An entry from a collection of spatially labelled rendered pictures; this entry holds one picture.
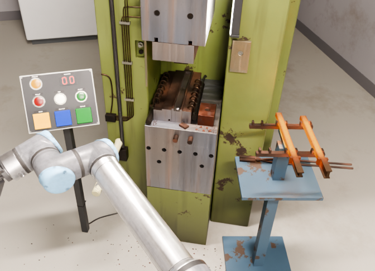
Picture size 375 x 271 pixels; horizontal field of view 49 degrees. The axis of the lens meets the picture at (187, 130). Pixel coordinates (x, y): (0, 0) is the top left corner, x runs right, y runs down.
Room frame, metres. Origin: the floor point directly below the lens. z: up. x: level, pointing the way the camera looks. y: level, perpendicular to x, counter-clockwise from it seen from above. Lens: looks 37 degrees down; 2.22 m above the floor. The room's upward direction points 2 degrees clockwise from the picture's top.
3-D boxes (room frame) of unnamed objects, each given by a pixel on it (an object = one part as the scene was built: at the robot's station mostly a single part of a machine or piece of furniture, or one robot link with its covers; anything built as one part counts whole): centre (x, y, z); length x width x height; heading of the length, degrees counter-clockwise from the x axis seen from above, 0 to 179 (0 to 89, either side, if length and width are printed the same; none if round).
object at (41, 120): (1.60, 0.71, 1.01); 0.07 x 0.05 x 0.07; 108
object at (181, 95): (1.97, 0.03, 0.99); 0.42 x 0.05 x 0.01; 173
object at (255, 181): (1.55, -0.47, 0.75); 0.40 x 0.30 x 0.02; 93
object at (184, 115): (1.97, 0.06, 0.96); 0.42 x 0.20 x 0.09; 173
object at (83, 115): (1.66, 0.52, 1.01); 0.07 x 0.05 x 0.07; 108
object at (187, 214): (1.98, 0.00, 0.23); 0.56 x 0.38 x 0.47; 173
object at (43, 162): (0.89, 0.38, 1.37); 0.12 x 0.12 x 0.09; 36
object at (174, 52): (1.97, 0.06, 1.32); 0.42 x 0.20 x 0.10; 173
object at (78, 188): (1.76, 0.65, 0.54); 0.04 x 0.04 x 1.08; 83
